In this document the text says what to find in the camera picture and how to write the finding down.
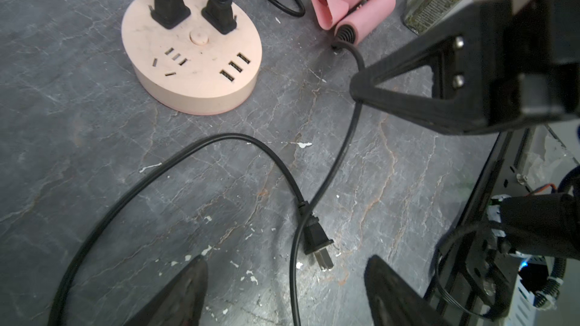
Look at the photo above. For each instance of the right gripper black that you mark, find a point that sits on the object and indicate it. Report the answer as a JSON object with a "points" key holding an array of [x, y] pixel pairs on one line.
{"points": [[491, 70]]}

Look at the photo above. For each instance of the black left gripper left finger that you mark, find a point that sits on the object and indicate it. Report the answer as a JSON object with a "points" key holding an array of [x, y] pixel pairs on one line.
{"points": [[181, 301]]}

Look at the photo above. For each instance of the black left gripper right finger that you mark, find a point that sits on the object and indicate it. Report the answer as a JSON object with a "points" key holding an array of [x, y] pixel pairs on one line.
{"points": [[392, 301]]}

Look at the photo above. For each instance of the round beige power strip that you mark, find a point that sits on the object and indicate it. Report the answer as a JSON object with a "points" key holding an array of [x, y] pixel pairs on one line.
{"points": [[192, 68]]}

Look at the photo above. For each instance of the spice bottle black cap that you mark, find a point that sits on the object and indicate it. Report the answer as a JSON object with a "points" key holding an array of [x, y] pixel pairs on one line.
{"points": [[420, 15]]}

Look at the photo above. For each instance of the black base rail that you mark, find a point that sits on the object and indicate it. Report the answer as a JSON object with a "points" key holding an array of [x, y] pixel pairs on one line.
{"points": [[478, 283]]}

